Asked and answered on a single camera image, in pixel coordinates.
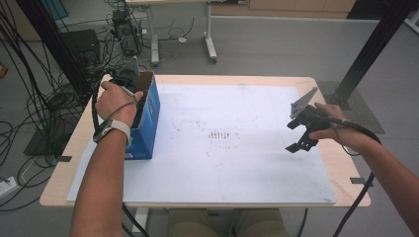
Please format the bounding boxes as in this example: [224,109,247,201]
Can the white board sheet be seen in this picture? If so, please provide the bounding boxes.
[66,83,338,207]

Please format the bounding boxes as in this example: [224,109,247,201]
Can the blue cardboard box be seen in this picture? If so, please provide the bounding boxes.
[124,70,162,161]

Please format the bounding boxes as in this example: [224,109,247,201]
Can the black floor mat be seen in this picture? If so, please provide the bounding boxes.
[23,118,80,157]

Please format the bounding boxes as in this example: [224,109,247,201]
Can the black box on floor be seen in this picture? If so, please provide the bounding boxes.
[60,29,102,67]

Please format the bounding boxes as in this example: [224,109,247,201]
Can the tangle of black floor cables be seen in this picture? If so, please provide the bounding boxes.
[0,0,196,212]

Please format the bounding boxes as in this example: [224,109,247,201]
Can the person's left hand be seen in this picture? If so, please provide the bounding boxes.
[94,80,145,128]

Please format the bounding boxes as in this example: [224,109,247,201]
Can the dark grey floor mat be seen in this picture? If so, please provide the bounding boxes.
[315,80,386,135]

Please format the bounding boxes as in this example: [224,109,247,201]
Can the white desk with legs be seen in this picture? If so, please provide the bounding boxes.
[125,0,246,66]

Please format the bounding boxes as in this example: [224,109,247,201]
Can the person's right hand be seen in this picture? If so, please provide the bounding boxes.
[308,101,368,155]

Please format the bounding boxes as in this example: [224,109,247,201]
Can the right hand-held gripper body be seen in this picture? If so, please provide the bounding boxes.
[289,86,333,133]

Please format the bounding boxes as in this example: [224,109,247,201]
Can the black metal frame post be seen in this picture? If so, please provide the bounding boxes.
[14,0,94,97]
[329,0,419,111]

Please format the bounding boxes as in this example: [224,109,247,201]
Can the black computer tower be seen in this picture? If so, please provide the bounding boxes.
[112,9,143,57]

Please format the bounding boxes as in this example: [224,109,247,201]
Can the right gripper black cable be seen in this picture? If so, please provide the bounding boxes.
[329,118,382,237]

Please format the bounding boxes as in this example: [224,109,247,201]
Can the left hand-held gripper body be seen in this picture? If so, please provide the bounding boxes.
[109,56,141,93]

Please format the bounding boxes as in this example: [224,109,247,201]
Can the grey wrist strap cord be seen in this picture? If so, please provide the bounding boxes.
[110,86,139,121]

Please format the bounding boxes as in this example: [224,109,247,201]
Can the wooden cabinet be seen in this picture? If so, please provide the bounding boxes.
[210,0,358,20]

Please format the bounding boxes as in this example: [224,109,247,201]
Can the white power strip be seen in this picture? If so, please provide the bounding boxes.
[0,176,18,200]

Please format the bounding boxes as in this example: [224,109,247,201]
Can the wristwatch with white band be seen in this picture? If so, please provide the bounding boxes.
[92,118,133,148]

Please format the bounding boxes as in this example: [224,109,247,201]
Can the person's olive trousers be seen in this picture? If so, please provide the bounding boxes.
[166,207,291,237]

